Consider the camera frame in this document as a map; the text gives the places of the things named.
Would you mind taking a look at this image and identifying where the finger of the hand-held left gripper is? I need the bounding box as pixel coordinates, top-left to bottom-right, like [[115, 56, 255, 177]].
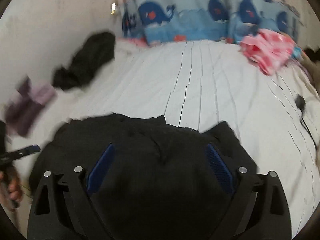
[[4, 144, 41, 161]]

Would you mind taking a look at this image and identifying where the pink patterned cloth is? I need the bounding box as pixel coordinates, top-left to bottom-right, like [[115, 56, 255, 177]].
[[239, 29, 302, 75]]

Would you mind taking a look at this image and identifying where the black charger with cable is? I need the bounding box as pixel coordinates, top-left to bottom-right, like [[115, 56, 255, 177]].
[[294, 94, 319, 142]]

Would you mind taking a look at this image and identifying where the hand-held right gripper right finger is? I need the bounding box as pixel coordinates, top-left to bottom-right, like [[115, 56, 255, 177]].
[[204, 143, 293, 240]]

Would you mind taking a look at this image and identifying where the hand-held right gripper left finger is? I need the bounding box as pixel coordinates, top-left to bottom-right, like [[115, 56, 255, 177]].
[[27, 143, 115, 240]]

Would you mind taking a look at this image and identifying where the dark cloth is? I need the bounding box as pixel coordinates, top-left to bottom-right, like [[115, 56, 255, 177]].
[[306, 45, 320, 62]]

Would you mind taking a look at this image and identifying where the crumpled black garment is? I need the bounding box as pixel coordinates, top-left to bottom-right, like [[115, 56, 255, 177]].
[[51, 31, 116, 91]]

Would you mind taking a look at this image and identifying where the person's left hand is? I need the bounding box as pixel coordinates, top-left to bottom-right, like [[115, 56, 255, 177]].
[[0, 166, 23, 207]]

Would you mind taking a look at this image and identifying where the black puffer jacket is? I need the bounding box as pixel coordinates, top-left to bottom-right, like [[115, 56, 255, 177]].
[[28, 113, 258, 240]]

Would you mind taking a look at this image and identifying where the plain pink cloth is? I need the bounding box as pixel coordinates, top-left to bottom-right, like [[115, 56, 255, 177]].
[[119, 37, 148, 47]]

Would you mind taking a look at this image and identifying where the white striped bed sheet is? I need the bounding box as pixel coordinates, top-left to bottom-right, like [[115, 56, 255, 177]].
[[5, 39, 320, 233]]

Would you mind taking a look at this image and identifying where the purple and grey garment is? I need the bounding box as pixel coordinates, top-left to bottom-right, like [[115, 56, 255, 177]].
[[4, 76, 57, 138]]

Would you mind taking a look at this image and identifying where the blue whale print bed bumper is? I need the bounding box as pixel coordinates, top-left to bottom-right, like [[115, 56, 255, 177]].
[[121, 0, 307, 46]]

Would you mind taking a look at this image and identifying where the beige fuzzy garment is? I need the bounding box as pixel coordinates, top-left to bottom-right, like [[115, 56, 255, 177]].
[[301, 51, 320, 89]]

